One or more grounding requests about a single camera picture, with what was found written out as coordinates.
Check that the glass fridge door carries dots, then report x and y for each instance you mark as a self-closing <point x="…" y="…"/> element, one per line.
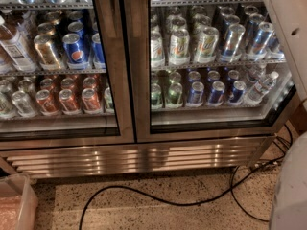
<point x="31" y="114"/>
<point x="200" y="101"/>

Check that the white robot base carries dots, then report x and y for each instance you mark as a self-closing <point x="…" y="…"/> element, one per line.
<point x="289" y="205"/>

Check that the steel fridge bottom grille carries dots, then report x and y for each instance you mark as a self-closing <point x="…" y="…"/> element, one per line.
<point x="141" y="158"/>

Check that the white green soda can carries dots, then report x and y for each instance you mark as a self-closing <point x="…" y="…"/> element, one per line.
<point x="179" y="47"/>
<point x="206" y="44"/>

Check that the silver blue soda can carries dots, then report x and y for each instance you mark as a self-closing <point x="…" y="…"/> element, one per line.
<point x="232" y="42"/>

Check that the blue Pepsi can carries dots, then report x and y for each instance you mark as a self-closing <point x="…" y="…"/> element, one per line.
<point x="77" y="54"/>

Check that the gold soda can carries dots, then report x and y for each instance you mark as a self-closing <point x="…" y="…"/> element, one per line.
<point x="49" y="57"/>

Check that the water bottle white cap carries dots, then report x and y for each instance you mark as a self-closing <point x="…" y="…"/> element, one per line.
<point x="260" y="89"/>

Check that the red soda can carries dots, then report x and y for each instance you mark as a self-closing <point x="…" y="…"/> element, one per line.
<point x="69" y="102"/>

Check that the iced tea bottle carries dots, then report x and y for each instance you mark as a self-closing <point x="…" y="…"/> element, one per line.
<point x="17" y="47"/>

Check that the clear plastic storage bin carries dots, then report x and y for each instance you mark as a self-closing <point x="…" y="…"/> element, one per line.
<point x="18" y="203"/>

